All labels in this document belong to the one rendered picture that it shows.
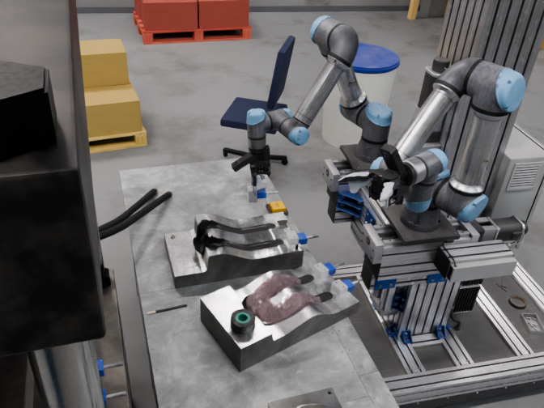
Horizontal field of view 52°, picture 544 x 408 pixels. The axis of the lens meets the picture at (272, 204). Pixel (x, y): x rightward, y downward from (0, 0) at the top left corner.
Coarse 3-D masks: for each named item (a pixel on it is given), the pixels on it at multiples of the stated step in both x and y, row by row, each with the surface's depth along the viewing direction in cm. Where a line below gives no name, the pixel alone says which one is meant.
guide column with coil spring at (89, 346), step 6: (84, 342) 116; (90, 342) 118; (90, 348) 119; (90, 354) 119; (90, 360) 120; (96, 360) 123; (90, 366) 121; (96, 366) 124; (90, 372) 122; (96, 372) 124; (96, 378) 125; (96, 384) 125; (96, 390) 126; (102, 390) 130; (96, 396) 127; (102, 396) 130; (96, 402) 128; (102, 402) 130
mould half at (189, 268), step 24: (216, 216) 222; (264, 216) 230; (168, 240) 218; (192, 240) 219; (240, 240) 216; (264, 240) 217; (192, 264) 207; (216, 264) 204; (240, 264) 208; (264, 264) 211; (288, 264) 215
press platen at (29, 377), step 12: (0, 360) 84; (12, 360) 85; (24, 360) 85; (0, 372) 83; (12, 372) 83; (24, 372) 83; (0, 384) 81; (12, 384) 81; (24, 384) 81; (0, 396) 79; (12, 396) 80; (24, 396) 80
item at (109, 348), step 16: (112, 272) 212; (112, 288) 205; (112, 304) 198; (112, 320) 192; (112, 336) 186; (96, 352) 180; (112, 352) 181; (112, 368) 176; (112, 384) 171; (112, 400) 166; (128, 400) 166
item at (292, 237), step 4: (288, 232) 217; (292, 232) 218; (300, 232) 220; (288, 236) 216; (292, 236) 215; (296, 236) 216; (300, 236) 218; (304, 236) 218; (308, 236) 220; (312, 236) 220; (316, 236) 220; (288, 240) 216; (292, 240) 215; (296, 240) 216; (300, 240) 217; (304, 240) 217
